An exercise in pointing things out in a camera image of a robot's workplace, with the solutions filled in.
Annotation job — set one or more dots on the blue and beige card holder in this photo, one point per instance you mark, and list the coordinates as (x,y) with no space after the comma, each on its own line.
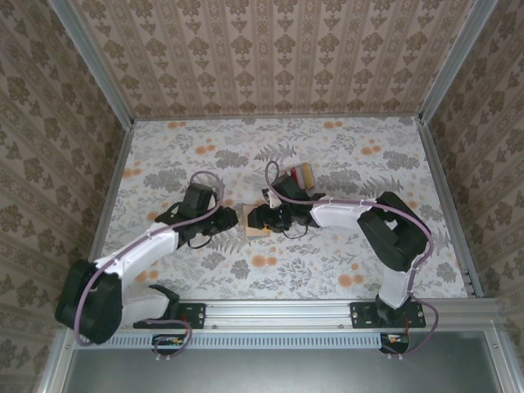
(245,221)

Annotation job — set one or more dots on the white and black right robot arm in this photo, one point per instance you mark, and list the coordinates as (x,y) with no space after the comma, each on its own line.
(393,237)

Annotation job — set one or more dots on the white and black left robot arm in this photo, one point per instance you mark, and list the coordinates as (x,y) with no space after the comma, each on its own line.
(139,251)

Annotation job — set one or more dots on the red-faced credit card stack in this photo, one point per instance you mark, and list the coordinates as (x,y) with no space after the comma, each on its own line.
(296,174)

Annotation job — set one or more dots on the yellow-faced credit card stack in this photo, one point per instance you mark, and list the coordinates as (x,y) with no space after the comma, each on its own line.
(308,176)

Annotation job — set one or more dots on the black controller board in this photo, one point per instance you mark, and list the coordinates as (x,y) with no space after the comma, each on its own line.
(161,340)
(393,341)

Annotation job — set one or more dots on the grey metal panel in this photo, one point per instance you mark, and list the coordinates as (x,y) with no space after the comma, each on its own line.
(278,372)

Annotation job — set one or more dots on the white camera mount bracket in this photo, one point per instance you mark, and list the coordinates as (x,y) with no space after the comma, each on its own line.
(271,197)

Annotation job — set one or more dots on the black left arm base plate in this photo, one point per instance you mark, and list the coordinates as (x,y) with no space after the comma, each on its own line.
(198,313)

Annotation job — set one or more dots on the aluminium mounting rail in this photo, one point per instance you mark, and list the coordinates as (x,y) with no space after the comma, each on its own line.
(278,315)

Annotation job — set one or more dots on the aluminium table edge rail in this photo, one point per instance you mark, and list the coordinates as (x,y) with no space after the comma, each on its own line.
(278,117)
(433,155)
(113,184)

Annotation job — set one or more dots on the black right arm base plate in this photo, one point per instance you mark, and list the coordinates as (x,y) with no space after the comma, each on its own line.
(362,315)

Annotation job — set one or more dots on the aluminium frame post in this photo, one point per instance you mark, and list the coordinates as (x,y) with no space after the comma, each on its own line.
(454,61)
(96,61)

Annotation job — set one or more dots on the aluminium frame bar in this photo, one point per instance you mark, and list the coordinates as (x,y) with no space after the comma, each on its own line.
(55,360)
(502,360)

